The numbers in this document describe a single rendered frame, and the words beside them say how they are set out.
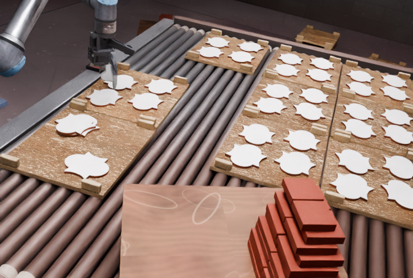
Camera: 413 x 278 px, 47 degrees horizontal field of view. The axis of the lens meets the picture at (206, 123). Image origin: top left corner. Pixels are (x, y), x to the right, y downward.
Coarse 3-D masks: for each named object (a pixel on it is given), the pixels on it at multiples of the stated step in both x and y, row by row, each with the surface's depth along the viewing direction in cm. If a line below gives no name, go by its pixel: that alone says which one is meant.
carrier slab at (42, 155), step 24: (96, 120) 168; (120, 120) 170; (24, 144) 149; (48, 144) 151; (72, 144) 153; (96, 144) 155; (120, 144) 156; (144, 144) 158; (24, 168) 139; (48, 168) 140; (120, 168) 145
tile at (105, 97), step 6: (96, 90) 185; (102, 90) 185; (108, 90) 186; (114, 90) 187; (90, 96) 180; (96, 96) 181; (102, 96) 181; (108, 96) 182; (114, 96) 183; (120, 96) 183; (90, 102) 177; (96, 102) 177; (102, 102) 177; (108, 102) 178; (114, 102) 179
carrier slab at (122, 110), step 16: (144, 80) 201; (80, 96) 181; (128, 96) 186; (160, 96) 190; (176, 96) 192; (96, 112) 173; (112, 112) 174; (128, 112) 175; (144, 112) 177; (160, 112) 179
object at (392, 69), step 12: (180, 24) 276; (192, 24) 274; (204, 24) 272; (216, 24) 275; (240, 36) 268; (252, 36) 266; (264, 36) 267; (300, 48) 260; (312, 48) 260; (360, 60) 253; (372, 60) 256; (384, 72) 252; (396, 72) 250; (408, 72) 248
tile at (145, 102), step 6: (138, 96) 185; (144, 96) 186; (150, 96) 187; (156, 96) 187; (132, 102) 181; (138, 102) 181; (144, 102) 182; (150, 102) 182; (156, 102) 183; (162, 102) 185; (138, 108) 177; (144, 108) 177; (150, 108) 178; (156, 108) 179
